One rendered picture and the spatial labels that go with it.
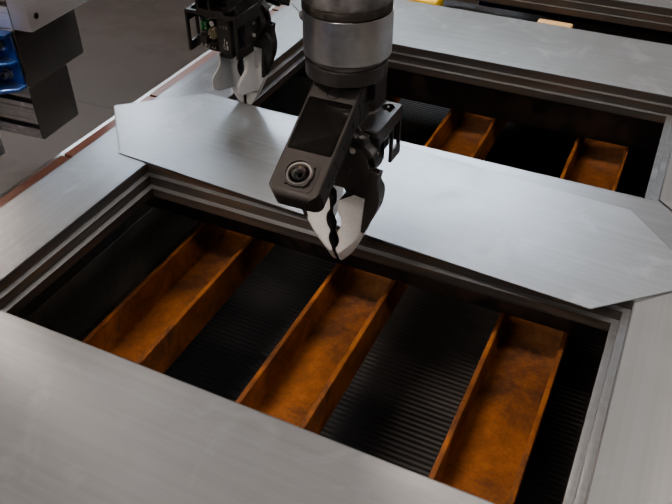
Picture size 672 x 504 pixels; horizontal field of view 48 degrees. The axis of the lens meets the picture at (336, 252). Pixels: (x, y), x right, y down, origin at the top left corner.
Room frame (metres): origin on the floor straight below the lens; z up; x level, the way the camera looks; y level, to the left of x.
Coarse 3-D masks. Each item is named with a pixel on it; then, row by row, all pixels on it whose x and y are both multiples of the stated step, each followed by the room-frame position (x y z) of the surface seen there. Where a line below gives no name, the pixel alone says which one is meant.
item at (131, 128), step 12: (180, 96) 0.93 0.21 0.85; (192, 96) 0.93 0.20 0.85; (144, 108) 0.89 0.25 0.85; (156, 108) 0.89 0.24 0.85; (168, 108) 0.89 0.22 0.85; (180, 108) 0.89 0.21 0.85; (120, 120) 0.86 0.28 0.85; (132, 120) 0.86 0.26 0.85; (144, 120) 0.86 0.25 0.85; (156, 120) 0.86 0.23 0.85; (168, 120) 0.86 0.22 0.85; (120, 132) 0.83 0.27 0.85; (132, 132) 0.83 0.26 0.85; (144, 132) 0.83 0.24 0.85; (120, 144) 0.80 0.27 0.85; (132, 144) 0.80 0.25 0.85
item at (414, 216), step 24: (432, 168) 0.75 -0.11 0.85; (456, 168) 0.75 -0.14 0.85; (480, 168) 0.75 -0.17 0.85; (408, 192) 0.70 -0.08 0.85; (432, 192) 0.70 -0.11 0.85; (456, 192) 0.70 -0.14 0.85; (384, 216) 0.65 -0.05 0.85; (408, 216) 0.65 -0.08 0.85; (432, 216) 0.65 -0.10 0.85; (384, 240) 0.61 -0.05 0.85; (408, 240) 0.61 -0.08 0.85; (432, 240) 0.61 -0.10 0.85
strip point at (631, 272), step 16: (624, 224) 0.64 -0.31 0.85; (640, 224) 0.64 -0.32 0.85; (624, 240) 0.61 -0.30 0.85; (640, 240) 0.61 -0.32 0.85; (656, 240) 0.61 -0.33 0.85; (624, 256) 0.58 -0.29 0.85; (640, 256) 0.58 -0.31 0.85; (656, 256) 0.58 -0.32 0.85; (608, 272) 0.56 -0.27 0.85; (624, 272) 0.56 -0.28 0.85; (640, 272) 0.56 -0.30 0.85; (656, 272) 0.56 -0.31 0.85; (608, 288) 0.54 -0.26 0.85; (624, 288) 0.54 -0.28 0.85; (640, 288) 0.54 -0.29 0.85; (656, 288) 0.54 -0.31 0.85; (592, 304) 0.51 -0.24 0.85; (608, 304) 0.51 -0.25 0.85
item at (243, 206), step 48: (480, 0) 1.37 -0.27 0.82; (528, 0) 1.34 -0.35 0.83; (576, 0) 1.31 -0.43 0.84; (576, 96) 0.97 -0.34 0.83; (624, 96) 0.95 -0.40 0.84; (144, 192) 0.73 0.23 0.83; (192, 192) 0.72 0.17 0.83; (576, 192) 0.70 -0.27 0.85; (96, 240) 0.65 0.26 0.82; (0, 288) 0.54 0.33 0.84; (480, 288) 0.57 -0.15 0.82; (624, 336) 0.48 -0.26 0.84; (576, 480) 0.34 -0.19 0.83
